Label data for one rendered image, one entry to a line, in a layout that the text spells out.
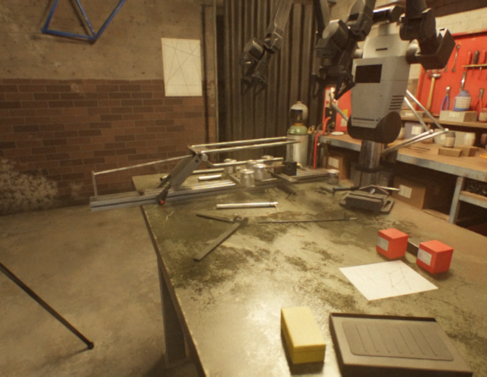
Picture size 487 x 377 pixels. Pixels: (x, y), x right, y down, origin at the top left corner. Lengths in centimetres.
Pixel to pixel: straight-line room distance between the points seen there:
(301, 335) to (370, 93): 130
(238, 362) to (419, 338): 26
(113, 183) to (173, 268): 318
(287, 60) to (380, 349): 352
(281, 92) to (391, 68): 236
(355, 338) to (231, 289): 23
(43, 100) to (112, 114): 63
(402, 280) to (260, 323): 31
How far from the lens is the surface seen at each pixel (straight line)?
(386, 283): 69
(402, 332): 55
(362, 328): 53
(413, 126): 308
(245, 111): 365
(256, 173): 113
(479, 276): 80
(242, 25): 364
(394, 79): 160
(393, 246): 76
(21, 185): 390
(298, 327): 50
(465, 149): 247
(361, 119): 165
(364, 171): 170
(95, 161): 377
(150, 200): 106
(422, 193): 237
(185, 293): 61
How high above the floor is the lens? 124
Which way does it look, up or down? 18 degrees down
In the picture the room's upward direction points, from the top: straight up
